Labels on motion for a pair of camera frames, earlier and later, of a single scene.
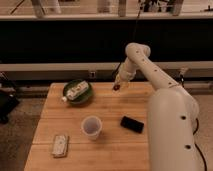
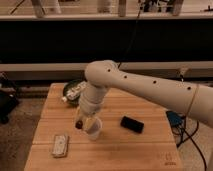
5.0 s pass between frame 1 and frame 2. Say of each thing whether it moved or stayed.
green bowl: stayed
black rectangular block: stayed
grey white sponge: stayed
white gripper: moved
